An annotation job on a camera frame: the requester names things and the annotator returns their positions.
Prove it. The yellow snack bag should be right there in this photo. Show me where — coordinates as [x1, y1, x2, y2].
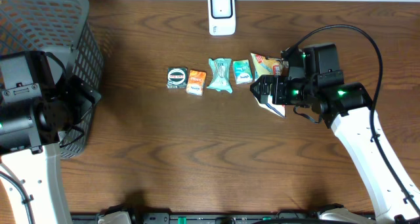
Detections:
[251, 53, 289, 118]

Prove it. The teal tissue pack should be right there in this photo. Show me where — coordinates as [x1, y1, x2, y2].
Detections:
[232, 60, 253, 84]

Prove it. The teal snack packet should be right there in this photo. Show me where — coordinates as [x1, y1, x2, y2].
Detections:
[207, 58, 233, 93]

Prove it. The orange tissue pack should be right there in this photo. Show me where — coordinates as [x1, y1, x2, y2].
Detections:
[186, 70, 207, 96]

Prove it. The round clear packaged item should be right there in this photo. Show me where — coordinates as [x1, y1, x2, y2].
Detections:
[167, 67, 188, 89]

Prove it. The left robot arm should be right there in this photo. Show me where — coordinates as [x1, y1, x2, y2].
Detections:
[1, 51, 101, 223]

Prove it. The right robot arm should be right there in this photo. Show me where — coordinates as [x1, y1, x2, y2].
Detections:
[250, 70, 419, 223]

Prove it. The dark grey plastic basket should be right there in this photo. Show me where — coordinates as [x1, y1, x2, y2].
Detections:
[1, 0, 104, 158]

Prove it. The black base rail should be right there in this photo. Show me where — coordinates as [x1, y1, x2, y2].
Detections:
[70, 212, 377, 224]

